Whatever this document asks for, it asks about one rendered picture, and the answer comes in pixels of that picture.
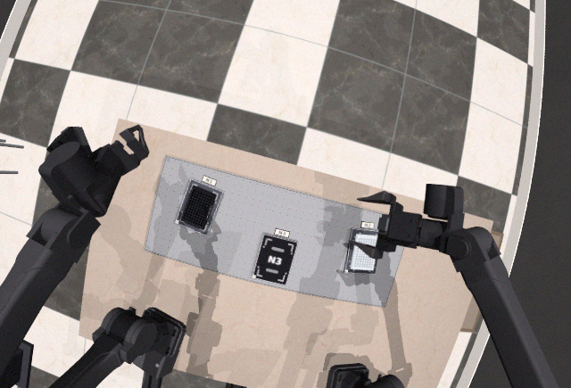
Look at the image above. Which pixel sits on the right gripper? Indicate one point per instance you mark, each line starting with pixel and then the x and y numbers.
pixel 382 241

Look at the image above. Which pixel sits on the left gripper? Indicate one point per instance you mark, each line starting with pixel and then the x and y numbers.
pixel 127 162

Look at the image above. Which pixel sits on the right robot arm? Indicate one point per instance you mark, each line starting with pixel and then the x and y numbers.
pixel 477 258

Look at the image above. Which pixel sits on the black rectangular frame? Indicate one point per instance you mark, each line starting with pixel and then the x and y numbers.
pixel 275 259

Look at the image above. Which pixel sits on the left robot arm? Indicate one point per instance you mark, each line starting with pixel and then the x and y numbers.
pixel 56 241

